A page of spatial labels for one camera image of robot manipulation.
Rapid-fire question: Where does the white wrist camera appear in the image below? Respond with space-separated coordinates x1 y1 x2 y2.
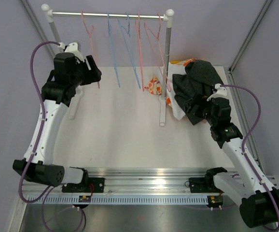
207 84 227 102
57 42 84 62

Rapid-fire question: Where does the dark grey dotted skirt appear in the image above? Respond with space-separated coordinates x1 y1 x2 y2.
173 60 223 125

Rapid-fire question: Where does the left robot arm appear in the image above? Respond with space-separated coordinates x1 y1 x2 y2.
13 52 101 192

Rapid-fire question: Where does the blue wire hanger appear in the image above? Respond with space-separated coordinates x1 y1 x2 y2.
117 13 141 88
107 13 121 87

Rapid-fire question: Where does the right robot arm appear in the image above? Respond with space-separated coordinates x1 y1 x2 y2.
184 95 279 232

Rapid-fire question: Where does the white metal clothes rack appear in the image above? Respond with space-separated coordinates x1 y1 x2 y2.
41 4 174 127

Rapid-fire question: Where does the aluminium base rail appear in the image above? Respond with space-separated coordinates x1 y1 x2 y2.
20 166 218 196

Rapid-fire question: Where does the pink wire hanger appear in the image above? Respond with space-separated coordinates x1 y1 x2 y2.
81 11 101 89
144 14 172 92
135 14 145 92

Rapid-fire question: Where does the orange floral skirt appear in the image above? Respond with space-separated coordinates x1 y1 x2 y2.
145 58 196 95

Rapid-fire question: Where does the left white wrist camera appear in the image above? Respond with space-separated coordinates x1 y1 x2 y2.
57 42 84 62

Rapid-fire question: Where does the white skirt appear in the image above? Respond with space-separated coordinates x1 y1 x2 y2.
167 60 187 120

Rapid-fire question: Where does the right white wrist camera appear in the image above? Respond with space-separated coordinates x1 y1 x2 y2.
207 84 227 102

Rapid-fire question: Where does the white slotted cable duct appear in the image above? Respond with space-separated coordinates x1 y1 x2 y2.
36 193 208 205

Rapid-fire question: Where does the yellow plastic bin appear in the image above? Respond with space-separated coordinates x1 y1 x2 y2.
170 61 180 65

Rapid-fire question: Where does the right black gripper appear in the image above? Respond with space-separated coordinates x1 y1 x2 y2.
183 92 217 127

